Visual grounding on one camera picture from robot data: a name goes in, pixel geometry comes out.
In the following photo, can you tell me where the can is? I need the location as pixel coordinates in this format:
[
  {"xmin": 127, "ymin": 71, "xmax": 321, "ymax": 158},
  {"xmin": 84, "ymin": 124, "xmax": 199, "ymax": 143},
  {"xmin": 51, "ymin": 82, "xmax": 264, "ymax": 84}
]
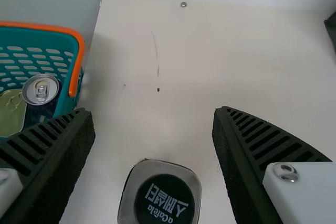
[{"xmin": 22, "ymin": 73, "xmax": 63, "ymax": 116}]

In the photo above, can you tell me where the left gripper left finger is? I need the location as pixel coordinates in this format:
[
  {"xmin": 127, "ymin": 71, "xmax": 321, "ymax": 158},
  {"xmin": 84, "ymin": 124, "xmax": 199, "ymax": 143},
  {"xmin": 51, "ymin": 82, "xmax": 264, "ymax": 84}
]
[{"xmin": 0, "ymin": 107, "xmax": 96, "ymax": 224}]

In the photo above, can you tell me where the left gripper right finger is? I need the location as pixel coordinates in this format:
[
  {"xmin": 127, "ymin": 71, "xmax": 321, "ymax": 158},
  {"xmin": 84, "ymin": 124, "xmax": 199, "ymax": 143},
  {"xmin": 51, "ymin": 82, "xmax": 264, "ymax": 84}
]
[{"xmin": 212, "ymin": 106, "xmax": 336, "ymax": 224}]

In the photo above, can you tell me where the teal shopping basket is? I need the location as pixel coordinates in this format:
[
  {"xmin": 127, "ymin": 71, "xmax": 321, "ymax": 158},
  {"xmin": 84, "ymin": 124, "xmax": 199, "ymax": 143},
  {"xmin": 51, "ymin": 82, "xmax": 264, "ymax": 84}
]
[{"xmin": 0, "ymin": 20, "xmax": 86, "ymax": 141}]

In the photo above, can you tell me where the dark grey bag with straps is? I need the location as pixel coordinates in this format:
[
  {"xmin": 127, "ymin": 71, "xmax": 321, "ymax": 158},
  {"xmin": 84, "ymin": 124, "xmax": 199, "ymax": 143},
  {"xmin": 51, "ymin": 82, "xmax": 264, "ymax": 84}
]
[{"xmin": 323, "ymin": 11, "xmax": 336, "ymax": 52}]

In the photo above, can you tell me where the rectangular tin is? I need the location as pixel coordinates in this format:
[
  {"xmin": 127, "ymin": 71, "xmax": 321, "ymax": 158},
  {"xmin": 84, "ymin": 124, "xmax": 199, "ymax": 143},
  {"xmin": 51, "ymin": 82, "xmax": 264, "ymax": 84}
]
[{"xmin": 0, "ymin": 89, "xmax": 28, "ymax": 138}]

